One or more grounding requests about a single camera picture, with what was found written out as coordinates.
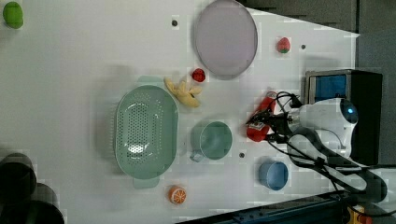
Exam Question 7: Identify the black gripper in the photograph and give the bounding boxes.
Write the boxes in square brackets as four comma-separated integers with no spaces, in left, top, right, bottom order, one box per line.
[246,111,292,144]

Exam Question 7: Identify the yellow plush banana peel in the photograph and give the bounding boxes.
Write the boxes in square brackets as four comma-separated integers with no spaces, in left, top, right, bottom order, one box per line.
[163,77,202,108]

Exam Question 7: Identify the blue plastic cup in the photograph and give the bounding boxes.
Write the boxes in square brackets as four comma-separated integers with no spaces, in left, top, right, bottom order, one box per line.
[259,161,289,190]

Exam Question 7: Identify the red plush ketchup bottle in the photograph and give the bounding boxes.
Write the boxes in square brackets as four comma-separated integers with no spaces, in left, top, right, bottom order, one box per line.
[247,91,276,142]

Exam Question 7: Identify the blue metal frame rail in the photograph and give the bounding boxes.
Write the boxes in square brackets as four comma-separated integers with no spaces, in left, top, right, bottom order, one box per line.
[178,193,350,224]

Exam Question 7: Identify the small red toy fruit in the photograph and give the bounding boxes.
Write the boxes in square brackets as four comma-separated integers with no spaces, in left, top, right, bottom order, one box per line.
[191,68,205,83]

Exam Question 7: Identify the black toaster oven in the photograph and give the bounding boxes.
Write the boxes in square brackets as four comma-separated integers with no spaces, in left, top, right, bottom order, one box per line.
[304,69,383,165]

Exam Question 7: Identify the yellow red emergency button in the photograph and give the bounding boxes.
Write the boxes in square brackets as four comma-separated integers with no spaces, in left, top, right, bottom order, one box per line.
[347,205,373,224]

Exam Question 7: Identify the lilac round plate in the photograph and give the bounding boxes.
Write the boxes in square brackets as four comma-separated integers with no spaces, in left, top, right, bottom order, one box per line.
[194,0,258,79]

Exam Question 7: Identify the green toy fruit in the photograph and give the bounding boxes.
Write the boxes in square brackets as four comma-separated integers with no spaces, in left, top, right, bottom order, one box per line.
[2,1,24,29]

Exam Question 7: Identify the green mug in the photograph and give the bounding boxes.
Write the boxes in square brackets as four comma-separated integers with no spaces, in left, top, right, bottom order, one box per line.
[190,120,233,162]

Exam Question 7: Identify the plush strawberry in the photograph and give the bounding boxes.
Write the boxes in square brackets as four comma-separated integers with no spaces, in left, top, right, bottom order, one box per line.
[276,37,290,53]

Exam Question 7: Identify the green oval colander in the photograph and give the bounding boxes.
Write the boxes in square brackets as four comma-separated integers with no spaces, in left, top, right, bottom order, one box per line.
[114,76,178,189]

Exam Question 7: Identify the orange slice toy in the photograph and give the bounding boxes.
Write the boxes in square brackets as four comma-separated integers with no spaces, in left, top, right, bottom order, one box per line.
[168,186,187,204]

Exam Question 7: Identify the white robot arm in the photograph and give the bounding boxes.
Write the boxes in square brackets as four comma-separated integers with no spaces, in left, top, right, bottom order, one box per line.
[247,98,388,203]

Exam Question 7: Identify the black camera tripod mount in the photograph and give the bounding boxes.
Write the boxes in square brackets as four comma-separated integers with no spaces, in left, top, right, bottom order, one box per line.
[1,153,65,224]

